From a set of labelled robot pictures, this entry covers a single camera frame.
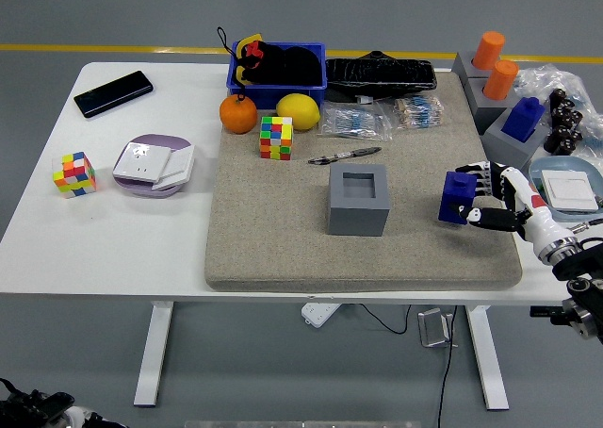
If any orange cylinder stamp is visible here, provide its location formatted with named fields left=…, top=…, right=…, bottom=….
left=483, top=59, right=519, bottom=102
left=472, top=30, right=506, bottom=71

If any grey-brown mat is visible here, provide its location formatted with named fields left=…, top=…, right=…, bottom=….
left=204, top=72, right=524, bottom=293

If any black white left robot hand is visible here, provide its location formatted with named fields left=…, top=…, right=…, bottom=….
left=0, top=378, right=128, bottom=428

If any black keyboard in plastic wrap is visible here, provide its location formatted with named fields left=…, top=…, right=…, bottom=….
left=324, top=49, right=438, bottom=103

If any yellow lemon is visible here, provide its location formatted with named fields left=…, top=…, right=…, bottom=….
left=275, top=92, right=321, bottom=131

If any black silver pen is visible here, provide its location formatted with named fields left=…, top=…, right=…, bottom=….
left=308, top=146, right=383, bottom=166

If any crumpled clear plastic bag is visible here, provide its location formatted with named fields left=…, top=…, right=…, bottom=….
left=513, top=62, right=603, bottom=165

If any clear bag of mixed resistors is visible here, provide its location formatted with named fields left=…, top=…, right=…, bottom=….
left=385, top=93, right=447, bottom=131

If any yellow red toy piece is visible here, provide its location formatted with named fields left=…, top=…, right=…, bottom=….
left=234, top=32, right=265, bottom=83

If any light blue plate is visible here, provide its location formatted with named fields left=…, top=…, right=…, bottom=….
left=527, top=156, right=603, bottom=222

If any blue seal stamp block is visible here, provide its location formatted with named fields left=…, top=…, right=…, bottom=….
left=499, top=96, right=546, bottom=144
left=437, top=171, right=478, bottom=225

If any purple plate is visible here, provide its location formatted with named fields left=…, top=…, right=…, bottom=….
left=111, top=133, right=195, bottom=199

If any white wall switch panel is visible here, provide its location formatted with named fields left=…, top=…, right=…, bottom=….
left=150, top=144, right=197, bottom=192
left=540, top=169, right=600, bottom=212

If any black power cable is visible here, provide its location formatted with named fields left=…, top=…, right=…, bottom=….
left=346, top=304, right=461, bottom=428

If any scrambled twisted rubik's cube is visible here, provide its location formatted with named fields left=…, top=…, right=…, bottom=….
left=51, top=151, right=98, bottom=200

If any white table leg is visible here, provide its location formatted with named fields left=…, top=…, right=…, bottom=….
left=133, top=301, right=175, bottom=408
left=464, top=305, right=511, bottom=411

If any clear bag of blue resistors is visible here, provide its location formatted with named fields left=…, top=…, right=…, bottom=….
left=318, top=101, right=395, bottom=142

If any white wall socket panel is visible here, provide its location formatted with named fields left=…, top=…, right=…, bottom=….
left=112, top=143, right=173, bottom=187

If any grey square seal holder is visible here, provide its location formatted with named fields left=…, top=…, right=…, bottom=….
left=481, top=109, right=552, bottom=173
left=327, top=162, right=391, bottom=238

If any grey round-hole holder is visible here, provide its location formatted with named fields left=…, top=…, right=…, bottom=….
left=464, top=76, right=519, bottom=136
left=451, top=50, right=496, bottom=85

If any orange fruit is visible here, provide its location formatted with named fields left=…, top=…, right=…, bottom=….
left=219, top=94, right=259, bottom=135

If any black smartphone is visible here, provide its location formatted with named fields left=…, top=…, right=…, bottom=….
left=73, top=70, right=155, bottom=120

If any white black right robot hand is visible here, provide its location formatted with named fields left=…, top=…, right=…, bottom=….
left=448, top=161, right=567, bottom=255

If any white power strip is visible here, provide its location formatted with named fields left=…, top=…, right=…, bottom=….
left=301, top=302, right=341, bottom=328

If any blue plastic bin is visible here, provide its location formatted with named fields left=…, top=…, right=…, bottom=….
left=225, top=41, right=329, bottom=113

